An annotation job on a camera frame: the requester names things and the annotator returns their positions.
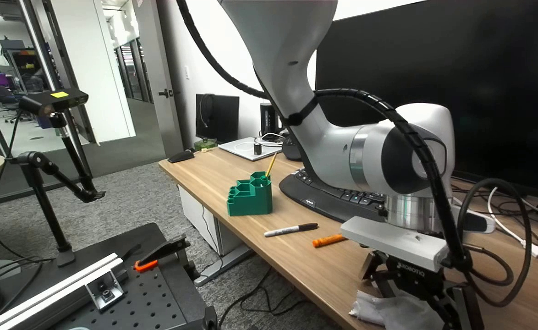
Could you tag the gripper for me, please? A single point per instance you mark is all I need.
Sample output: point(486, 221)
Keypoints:
point(411, 275)

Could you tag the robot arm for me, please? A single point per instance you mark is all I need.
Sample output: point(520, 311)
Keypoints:
point(292, 68)

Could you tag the white cloth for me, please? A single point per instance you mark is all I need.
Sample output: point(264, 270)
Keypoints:
point(388, 314)

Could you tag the orange marker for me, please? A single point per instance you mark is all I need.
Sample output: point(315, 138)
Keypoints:
point(328, 240)

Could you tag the black keyboard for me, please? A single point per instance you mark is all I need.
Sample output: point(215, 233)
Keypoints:
point(324, 197)

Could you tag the black and white marker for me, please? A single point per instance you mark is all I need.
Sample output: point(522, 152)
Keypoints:
point(292, 229)

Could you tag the black round device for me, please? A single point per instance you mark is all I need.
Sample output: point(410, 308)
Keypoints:
point(291, 149)

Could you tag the yellow pencil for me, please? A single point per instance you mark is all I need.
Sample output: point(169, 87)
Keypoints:
point(272, 164)

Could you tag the green pen holder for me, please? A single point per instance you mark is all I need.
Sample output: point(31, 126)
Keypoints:
point(248, 197)

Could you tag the small black cylinder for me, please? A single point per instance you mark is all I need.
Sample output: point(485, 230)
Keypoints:
point(257, 149)

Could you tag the white drawer cabinet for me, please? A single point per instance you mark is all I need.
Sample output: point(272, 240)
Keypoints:
point(205, 220)

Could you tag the silver laptop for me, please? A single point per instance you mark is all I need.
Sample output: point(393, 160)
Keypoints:
point(241, 149)

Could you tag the black speaker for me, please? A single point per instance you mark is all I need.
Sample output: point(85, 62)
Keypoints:
point(268, 119)

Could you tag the large black monitor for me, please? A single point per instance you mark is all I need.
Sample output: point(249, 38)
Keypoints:
point(480, 68)

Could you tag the green object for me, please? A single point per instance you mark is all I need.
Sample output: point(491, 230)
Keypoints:
point(204, 145)

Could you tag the black box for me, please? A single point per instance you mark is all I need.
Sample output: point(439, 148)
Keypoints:
point(221, 117)

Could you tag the black computer mouse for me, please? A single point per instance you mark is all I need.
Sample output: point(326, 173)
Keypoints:
point(181, 156)

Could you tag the grey door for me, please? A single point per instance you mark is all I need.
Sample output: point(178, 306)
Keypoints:
point(159, 68)

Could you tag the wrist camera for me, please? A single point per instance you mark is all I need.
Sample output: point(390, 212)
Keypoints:
point(388, 238)

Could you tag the wall switch plate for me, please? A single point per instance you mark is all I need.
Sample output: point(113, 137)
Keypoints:
point(187, 72)

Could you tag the aluminium rail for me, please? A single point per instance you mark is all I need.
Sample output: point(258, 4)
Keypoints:
point(53, 293)

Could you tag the camera on mount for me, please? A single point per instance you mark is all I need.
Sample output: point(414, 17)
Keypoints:
point(53, 101)

